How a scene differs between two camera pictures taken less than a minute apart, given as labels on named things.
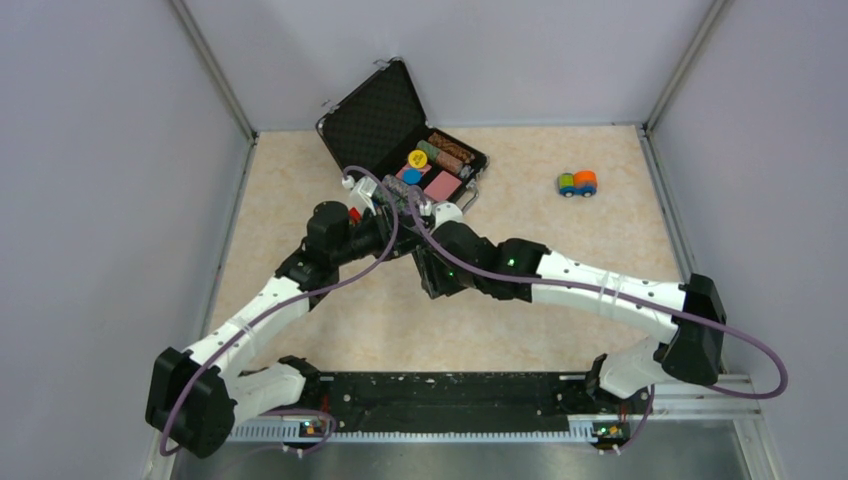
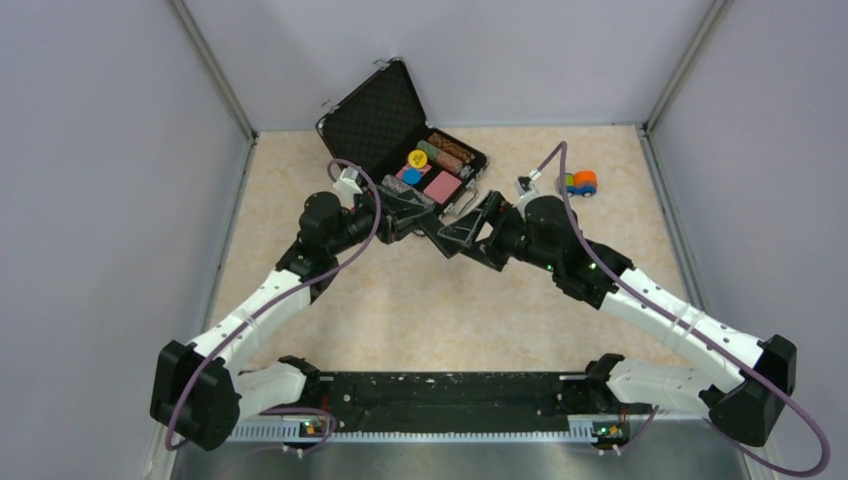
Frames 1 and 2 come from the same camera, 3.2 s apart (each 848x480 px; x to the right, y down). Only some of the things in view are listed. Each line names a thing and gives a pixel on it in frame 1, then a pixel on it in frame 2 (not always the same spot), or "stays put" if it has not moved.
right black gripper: x=434 y=277 → x=499 y=213
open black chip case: x=381 y=131 stays put
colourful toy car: x=582 y=182 stays put
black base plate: x=439 y=400 stays put
